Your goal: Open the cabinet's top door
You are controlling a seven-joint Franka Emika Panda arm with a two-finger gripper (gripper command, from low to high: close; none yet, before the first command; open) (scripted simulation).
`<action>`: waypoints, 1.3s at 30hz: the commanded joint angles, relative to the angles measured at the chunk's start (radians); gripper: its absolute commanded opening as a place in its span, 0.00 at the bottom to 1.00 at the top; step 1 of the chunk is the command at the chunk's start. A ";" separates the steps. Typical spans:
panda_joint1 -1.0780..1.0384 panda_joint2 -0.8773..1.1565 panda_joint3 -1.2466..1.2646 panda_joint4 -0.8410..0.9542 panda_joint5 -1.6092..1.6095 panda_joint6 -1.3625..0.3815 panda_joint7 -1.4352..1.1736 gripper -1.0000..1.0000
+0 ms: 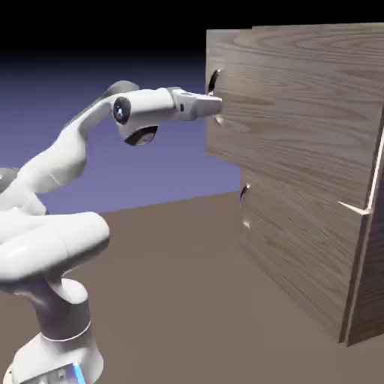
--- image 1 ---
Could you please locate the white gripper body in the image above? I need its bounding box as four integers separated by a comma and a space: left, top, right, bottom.
191, 92, 224, 122

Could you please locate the curved metal handle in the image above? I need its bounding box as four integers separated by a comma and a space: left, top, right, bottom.
207, 68, 226, 127
239, 183, 253, 230

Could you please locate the large wooden cabinet door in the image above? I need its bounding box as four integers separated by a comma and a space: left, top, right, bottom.
205, 22, 384, 218

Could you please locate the small wooden cabinet door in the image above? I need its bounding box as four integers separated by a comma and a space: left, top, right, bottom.
238, 166, 371, 344

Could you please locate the wooden cabinet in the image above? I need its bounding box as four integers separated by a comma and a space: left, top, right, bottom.
205, 22, 384, 348

